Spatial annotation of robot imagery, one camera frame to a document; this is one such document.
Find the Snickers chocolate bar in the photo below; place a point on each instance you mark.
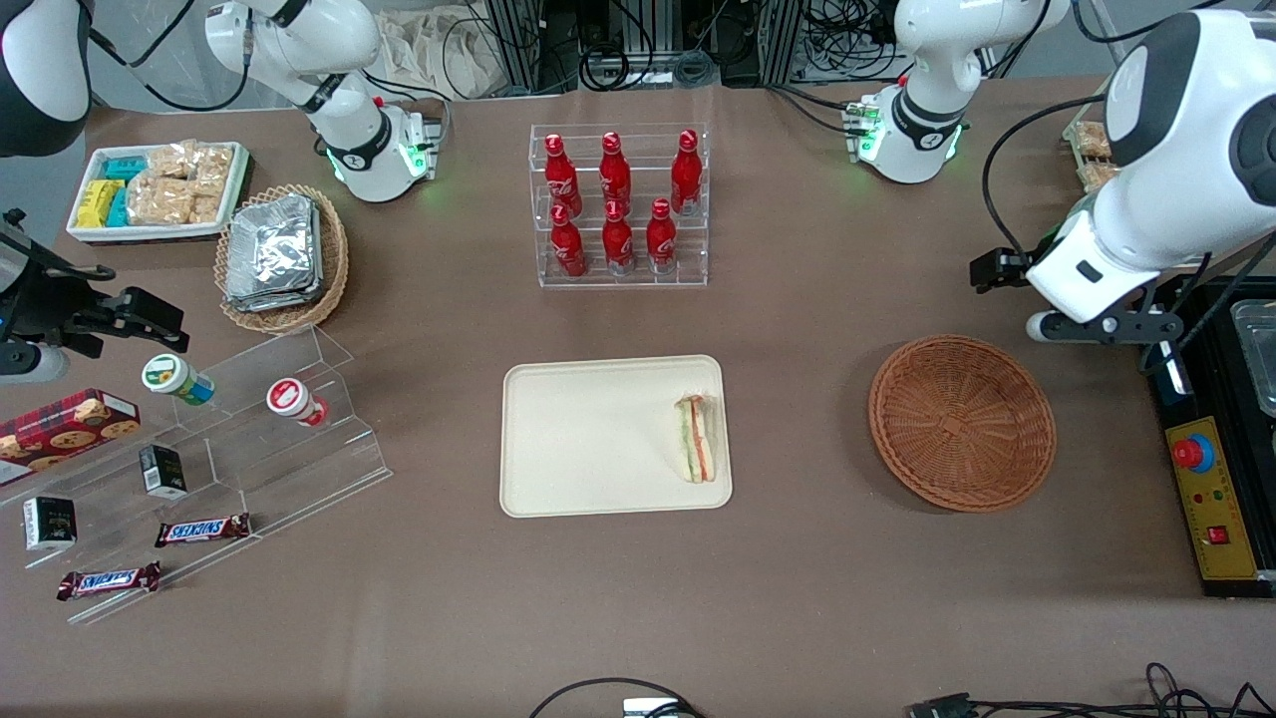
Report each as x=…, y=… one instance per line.
x=110, y=580
x=202, y=530

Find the black drink carton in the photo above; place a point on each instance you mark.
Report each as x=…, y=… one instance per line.
x=50, y=524
x=162, y=472

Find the clear acrylic bottle rack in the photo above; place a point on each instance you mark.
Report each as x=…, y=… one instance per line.
x=688, y=249

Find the black equipment platform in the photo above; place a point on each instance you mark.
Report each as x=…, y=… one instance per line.
x=1246, y=589

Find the silver foil pack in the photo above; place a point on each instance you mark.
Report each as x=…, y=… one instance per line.
x=271, y=244
x=279, y=303

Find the yellow snack packet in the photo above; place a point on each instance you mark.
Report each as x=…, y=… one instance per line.
x=98, y=202

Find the clear acrylic stepped shelf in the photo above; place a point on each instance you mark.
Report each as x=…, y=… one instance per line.
x=289, y=469

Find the triangle sandwich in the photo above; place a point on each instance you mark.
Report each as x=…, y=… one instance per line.
x=695, y=444

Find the bagged bread snack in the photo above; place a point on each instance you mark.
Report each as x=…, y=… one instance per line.
x=1100, y=176
x=1094, y=140

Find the small white device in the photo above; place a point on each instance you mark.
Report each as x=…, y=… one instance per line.
x=643, y=709

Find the clear plastic container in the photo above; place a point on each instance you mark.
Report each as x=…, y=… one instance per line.
x=1258, y=359

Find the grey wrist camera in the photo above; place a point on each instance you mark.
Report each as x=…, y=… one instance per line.
x=1040, y=327
x=35, y=365

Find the yellow emergency stop box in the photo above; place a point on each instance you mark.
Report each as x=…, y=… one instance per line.
x=1221, y=499

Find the red cola bottle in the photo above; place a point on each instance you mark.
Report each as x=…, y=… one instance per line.
x=615, y=175
x=686, y=175
x=618, y=241
x=561, y=178
x=661, y=239
x=568, y=244

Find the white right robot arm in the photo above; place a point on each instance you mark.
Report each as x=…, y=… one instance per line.
x=364, y=165

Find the aluminium frame post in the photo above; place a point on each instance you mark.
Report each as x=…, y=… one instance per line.
x=513, y=45
x=785, y=40

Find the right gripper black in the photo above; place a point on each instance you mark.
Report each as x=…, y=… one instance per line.
x=45, y=302

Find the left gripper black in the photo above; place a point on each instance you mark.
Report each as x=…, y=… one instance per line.
x=1000, y=267

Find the white snack bin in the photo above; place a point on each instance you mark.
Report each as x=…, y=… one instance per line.
x=150, y=236

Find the beige cloth bag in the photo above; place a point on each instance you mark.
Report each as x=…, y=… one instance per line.
x=439, y=50

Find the teal snack packet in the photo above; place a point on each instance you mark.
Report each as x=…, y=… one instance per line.
x=125, y=168
x=119, y=209

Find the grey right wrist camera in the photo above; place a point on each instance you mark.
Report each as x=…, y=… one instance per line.
x=35, y=365

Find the beige plastic tray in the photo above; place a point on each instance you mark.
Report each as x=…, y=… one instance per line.
x=588, y=439

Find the red lid yogurt cup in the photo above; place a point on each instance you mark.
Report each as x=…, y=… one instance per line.
x=289, y=397

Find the light wicker basket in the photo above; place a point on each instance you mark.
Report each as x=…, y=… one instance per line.
x=334, y=269

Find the clear crispy snack bag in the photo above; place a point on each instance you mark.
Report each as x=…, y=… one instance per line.
x=204, y=209
x=215, y=168
x=171, y=160
x=158, y=201

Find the green lid yogurt cup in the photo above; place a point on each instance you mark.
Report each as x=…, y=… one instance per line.
x=167, y=375

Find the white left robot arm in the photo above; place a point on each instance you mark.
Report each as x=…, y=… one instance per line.
x=1176, y=199

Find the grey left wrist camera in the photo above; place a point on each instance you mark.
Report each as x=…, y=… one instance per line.
x=1040, y=327

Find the red tartan cookie box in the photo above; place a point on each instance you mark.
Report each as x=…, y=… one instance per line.
x=65, y=429

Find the brown wicker basket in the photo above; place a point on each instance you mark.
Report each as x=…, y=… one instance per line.
x=962, y=424

